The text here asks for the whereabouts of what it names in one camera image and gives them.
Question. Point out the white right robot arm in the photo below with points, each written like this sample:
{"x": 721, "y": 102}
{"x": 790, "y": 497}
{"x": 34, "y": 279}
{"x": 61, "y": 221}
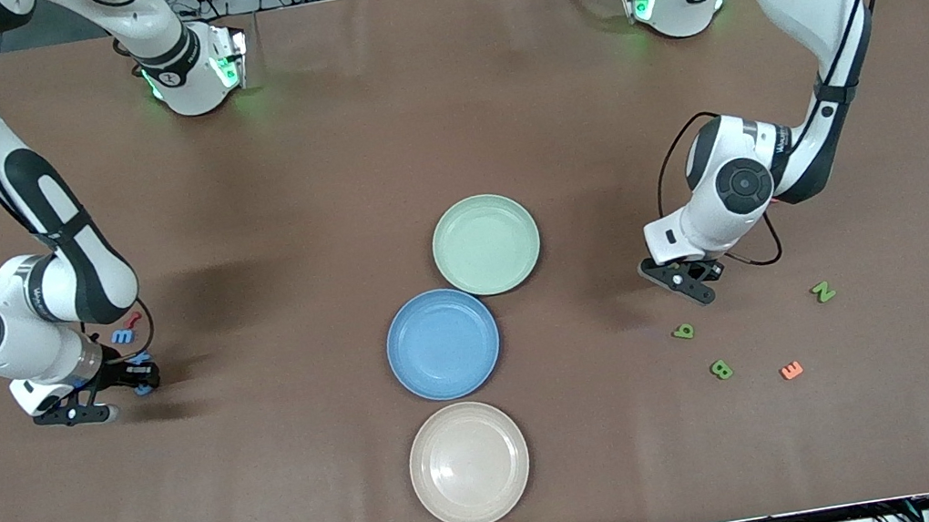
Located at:
{"x": 74, "y": 264}

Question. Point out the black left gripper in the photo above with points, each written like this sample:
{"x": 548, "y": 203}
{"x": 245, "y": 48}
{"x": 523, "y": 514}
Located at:
{"x": 712, "y": 268}

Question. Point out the light green round plate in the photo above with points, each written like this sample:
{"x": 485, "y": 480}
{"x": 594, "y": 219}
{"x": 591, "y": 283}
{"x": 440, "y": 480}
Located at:
{"x": 486, "y": 245}

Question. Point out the orange foam letter E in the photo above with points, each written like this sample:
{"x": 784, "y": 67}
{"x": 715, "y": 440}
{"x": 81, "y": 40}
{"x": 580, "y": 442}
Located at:
{"x": 796, "y": 370}

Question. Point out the green foam letter N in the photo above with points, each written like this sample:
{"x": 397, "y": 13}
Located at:
{"x": 823, "y": 292}

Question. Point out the blue round plate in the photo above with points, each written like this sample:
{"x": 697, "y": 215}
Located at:
{"x": 443, "y": 344}

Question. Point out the blue foam letter E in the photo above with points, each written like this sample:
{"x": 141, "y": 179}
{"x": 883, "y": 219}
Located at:
{"x": 124, "y": 337}

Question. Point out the beige round plate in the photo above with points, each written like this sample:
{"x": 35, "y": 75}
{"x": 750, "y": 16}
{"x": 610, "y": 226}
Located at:
{"x": 469, "y": 465}

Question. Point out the small red foam piece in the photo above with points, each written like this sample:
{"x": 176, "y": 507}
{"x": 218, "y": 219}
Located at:
{"x": 131, "y": 321}

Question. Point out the green foam number nine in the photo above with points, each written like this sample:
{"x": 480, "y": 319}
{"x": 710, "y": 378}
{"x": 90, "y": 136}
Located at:
{"x": 687, "y": 334}

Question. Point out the green foam letter B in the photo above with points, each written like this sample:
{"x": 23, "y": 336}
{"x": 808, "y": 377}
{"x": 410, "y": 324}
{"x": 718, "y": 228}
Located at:
{"x": 716, "y": 367}

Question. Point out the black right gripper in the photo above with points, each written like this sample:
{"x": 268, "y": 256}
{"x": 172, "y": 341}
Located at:
{"x": 116, "y": 372}

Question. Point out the blue foam number six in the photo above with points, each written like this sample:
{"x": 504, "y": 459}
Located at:
{"x": 143, "y": 391}

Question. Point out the brown table cover sheet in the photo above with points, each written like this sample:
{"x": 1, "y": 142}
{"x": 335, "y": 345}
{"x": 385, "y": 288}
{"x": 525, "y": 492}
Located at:
{"x": 320, "y": 467}

